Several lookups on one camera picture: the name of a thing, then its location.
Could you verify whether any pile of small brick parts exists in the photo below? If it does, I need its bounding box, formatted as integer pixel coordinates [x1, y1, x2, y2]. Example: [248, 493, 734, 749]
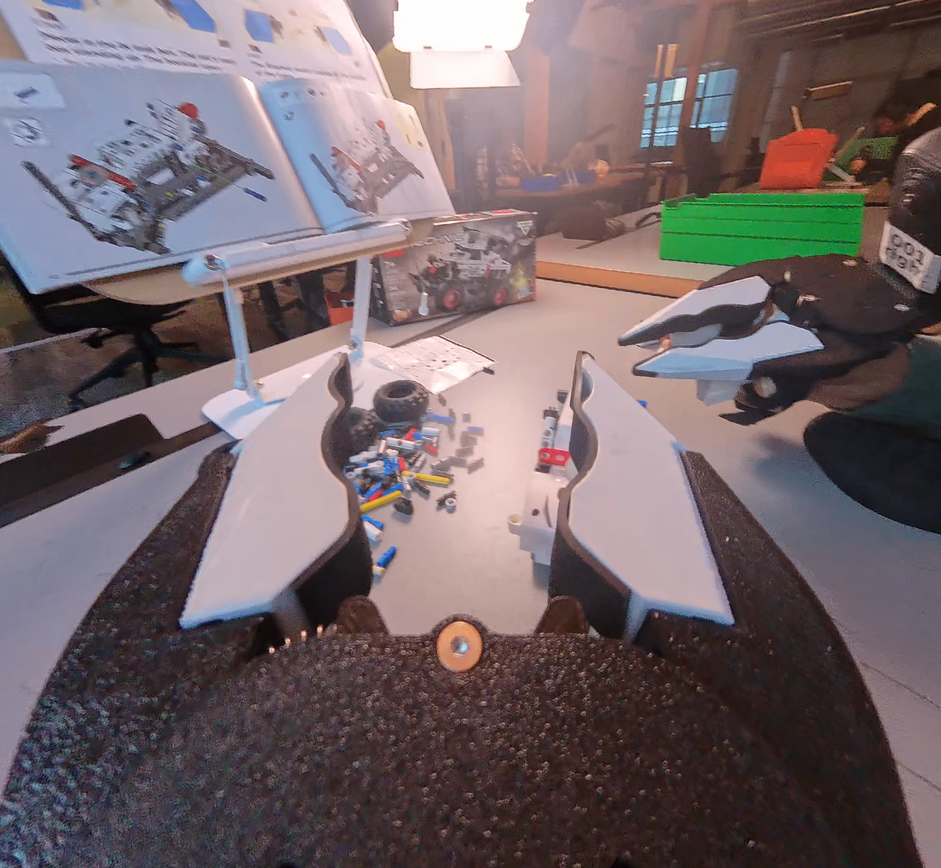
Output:
[342, 405, 488, 578]

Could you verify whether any black rubber toy tyre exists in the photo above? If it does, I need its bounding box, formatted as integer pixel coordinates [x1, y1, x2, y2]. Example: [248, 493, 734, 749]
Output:
[373, 380, 429, 428]
[346, 408, 385, 451]

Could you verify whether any white book stand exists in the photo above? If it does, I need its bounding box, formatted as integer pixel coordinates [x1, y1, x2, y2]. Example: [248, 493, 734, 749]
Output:
[180, 216, 414, 443]

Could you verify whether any building instruction booklet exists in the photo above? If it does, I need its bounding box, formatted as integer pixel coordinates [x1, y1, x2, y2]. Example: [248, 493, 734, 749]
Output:
[0, 59, 457, 296]

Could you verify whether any green plastic object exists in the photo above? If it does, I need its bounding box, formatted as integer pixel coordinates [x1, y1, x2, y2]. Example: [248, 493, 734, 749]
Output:
[659, 193, 866, 266]

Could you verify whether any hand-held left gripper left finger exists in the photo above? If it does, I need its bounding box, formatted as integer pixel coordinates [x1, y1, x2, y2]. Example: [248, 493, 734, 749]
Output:
[180, 352, 373, 639]

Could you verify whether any person's right forearm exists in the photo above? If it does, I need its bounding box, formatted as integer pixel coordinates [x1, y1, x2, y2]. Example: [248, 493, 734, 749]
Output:
[900, 335, 941, 422]

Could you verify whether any black office chair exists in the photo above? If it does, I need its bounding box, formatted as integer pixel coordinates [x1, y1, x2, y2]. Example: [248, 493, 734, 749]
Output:
[29, 280, 194, 407]

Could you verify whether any white sticker sheet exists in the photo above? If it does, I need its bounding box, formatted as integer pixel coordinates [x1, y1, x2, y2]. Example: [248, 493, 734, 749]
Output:
[375, 335, 495, 396]

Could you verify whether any grey desk with wooden edge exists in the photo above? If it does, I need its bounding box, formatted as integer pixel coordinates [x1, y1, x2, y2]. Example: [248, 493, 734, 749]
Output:
[535, 205, 736, 299]

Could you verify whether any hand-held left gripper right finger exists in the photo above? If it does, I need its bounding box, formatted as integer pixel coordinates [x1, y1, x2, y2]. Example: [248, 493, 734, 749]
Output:
[550, 351, 736, 645]

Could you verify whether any black toy set box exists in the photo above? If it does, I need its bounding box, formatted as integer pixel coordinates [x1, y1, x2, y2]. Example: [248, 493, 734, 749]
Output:
[371, 210, 538, 326]

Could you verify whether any white toy truck model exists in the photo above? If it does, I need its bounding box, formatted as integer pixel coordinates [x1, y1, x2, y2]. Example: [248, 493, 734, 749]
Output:
[507, 389, 583, 568]

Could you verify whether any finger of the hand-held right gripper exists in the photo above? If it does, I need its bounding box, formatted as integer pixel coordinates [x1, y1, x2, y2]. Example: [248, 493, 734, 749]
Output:
[619, 276, 793, 353]
[631, 326, 826, 407]

